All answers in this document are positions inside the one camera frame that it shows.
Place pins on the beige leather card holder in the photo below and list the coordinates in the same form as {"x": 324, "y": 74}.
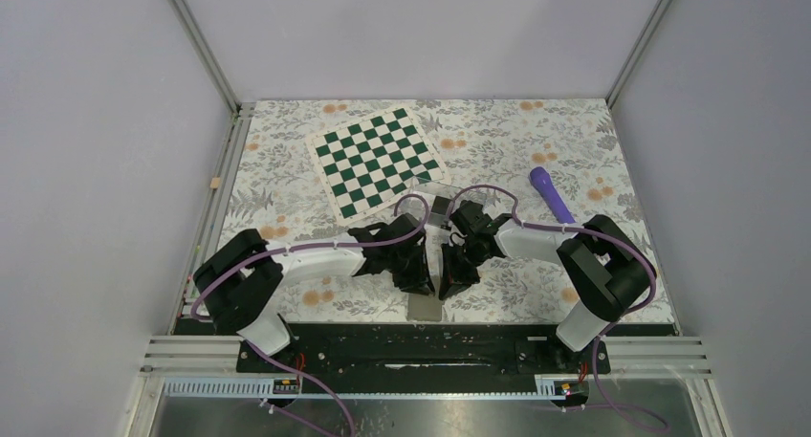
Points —
{"x": 424, "y": 308}

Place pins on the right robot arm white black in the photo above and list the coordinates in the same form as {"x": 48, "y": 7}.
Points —
{"x": 607, "y": 271}

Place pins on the green white chessboard mat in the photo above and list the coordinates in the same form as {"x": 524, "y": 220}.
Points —
{"x": 367, "y": 164}

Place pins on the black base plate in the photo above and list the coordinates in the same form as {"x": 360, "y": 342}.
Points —
{"x": 366, "y": 358}

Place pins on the floral tablecloth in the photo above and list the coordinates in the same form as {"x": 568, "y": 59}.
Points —
{"x": 495, "y": 143}

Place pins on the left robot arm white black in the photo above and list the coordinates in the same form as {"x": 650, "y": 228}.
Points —
{"x": 236, "y": 284}

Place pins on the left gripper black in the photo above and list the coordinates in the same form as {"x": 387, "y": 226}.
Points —
{"x": 419, "y": 282}

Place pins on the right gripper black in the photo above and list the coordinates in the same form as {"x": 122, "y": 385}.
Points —
{"x": 454, "y": 279}

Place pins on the clear acrylic card box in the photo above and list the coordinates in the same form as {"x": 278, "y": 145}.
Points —
{"x": 428, "y": 189}

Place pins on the purple pen-shaped tool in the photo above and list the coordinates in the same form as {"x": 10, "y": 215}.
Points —
{"x": 542, "y": 182}

